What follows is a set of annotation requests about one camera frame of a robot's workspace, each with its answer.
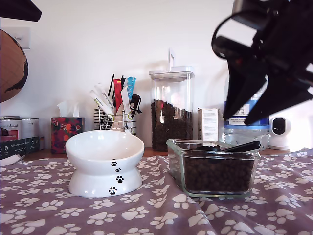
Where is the black plastic measuring scoop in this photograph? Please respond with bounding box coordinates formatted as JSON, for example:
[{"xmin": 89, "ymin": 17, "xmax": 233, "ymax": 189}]
[{"xmin": 195, "ymin": 141, "xmax": 260, "ymax": 153}]

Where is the dry brown cat kibble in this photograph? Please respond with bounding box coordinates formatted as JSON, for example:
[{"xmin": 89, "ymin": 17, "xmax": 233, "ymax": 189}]
[{"xmin": 182, "ymin": 144, "xmax": 255, "ymax": 193}]

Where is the white ceramic paw-print cat bowl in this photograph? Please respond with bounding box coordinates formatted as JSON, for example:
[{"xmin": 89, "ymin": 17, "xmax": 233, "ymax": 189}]
[{"xmin": 65, "ymin": 130, "xmax": 145, "ymax": 198}]

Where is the large water bottle blue label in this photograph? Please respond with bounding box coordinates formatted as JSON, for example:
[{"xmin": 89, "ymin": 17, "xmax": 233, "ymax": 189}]
[{"xmin": 224, "ymin": 73, "xmax": 270, "ymax": 151}]

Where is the small white carton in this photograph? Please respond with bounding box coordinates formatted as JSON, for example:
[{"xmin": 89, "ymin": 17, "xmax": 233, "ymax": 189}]
[{"xmin": 197, "ymin": 108, "xmax": 219, "ymax": 142}]

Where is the brown round globe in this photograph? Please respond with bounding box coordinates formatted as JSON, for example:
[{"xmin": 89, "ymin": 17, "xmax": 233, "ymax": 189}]
[{"xmin": 0, "ymin": 29, "xmax": 29, "ymax": 103}]

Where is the clear kibble jar white lid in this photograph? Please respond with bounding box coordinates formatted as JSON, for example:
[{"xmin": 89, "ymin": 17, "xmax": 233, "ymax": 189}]
[{"xmin": 148, "ymin": 48, "xmax": 196, "ymax": 152}]

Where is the clear rectangular glass dish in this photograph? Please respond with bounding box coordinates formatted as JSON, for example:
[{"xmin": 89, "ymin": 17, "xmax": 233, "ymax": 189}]
[{"xmin": 166, "ymin": 138, "xmax": 260, "ymax": 198}]

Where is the blue stick sachet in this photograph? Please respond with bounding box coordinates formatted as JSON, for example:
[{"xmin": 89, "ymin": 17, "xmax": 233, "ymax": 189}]
[{"xmin": 126, "ymin": 76, "xmax": 136, "ymax": 103}]

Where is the tin can pink label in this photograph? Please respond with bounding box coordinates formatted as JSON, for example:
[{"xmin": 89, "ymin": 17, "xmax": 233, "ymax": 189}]
[{"xmin": 0, "ymin": 117, "xmax": 22, "ymax": 142}]

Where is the tin can white label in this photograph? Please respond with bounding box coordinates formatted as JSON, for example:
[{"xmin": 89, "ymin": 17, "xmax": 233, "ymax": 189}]
[{"xmin": 21, "ymin": 118, "xmax": 40, "ymax": 139}]

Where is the plain white stick sachet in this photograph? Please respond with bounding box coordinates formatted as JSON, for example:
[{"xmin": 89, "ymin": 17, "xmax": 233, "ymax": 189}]
[{"xmin": 119, "ymin": 85, "xmax": 132, "ymax": 134}]

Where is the thin black stick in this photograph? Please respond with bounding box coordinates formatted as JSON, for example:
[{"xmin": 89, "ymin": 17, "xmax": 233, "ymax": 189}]
[{"xmin": 106, "ymin": 73, "xmax": 115, "ymax": 103}]

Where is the white sachet black print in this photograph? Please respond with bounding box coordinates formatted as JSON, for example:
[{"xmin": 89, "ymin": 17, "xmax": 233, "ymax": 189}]
[{"xmin": 94, "ymin": 83, "xmax": 115, "ymax": 115}]

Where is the white sachet green print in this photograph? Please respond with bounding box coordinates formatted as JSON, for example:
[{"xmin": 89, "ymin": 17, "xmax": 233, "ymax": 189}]
[{"xmin": 88, "ymin": 89, "xmax": 113, "ymax": 116}]

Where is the red stick sachet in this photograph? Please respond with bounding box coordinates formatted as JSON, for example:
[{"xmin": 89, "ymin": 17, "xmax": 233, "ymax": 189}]
[{"xmin": 112, "ymin": 78, "xmax": 124, "ymax": 112}]

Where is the floral tissue box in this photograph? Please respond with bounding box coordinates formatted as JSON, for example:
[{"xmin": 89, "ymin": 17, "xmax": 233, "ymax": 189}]
[{"xmin": 50, "ymin": 100, "xmax": 86, "ymax": 154}]

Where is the dark green cardboard box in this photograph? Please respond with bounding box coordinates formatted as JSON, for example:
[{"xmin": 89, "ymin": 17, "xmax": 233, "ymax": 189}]
[{"xmin": 0, "ymin": 136, "xmax": 40, "ymax": 160}]

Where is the white flat dish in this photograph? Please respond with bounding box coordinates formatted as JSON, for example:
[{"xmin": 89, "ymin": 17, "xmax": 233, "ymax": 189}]
[{"xmin": 0, "ymin": 154, "xmax": 25, "ymax": 167}]

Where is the purple paw-print cloth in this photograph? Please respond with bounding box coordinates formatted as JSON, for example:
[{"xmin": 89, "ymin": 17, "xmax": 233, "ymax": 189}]
[{"xmin": 0, "ymin": 147, "xmax": 313, "ymax": 235}]

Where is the white wall switch plate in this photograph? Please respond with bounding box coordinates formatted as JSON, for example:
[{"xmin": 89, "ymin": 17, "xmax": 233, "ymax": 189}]
[{"xmin": 13, "ymin": 26, "xmax": 31, "ymax": 50}]

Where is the small white round camera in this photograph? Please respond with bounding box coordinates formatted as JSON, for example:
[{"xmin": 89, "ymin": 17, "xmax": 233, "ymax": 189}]
[{"xmin": 268, "ymin": 117, "xmax": 291, "ymax": 150}]

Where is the black looping cable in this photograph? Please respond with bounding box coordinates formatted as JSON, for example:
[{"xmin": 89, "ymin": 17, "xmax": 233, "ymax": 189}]
[{"xmin": 211, "ymin": 13, "xmax": 255, "ymax": 61}]

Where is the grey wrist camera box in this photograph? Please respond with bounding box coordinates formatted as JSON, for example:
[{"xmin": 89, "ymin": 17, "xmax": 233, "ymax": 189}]
[{"xmin": 231, "ymin": 0, "xmax": 274, "ymax": 48}]

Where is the chrome wire holder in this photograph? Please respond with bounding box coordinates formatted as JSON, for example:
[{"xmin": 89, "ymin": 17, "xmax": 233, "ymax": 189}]
[{"xmin": 92, "ymin": 107, "xmax": 136, "ymax": 135}]

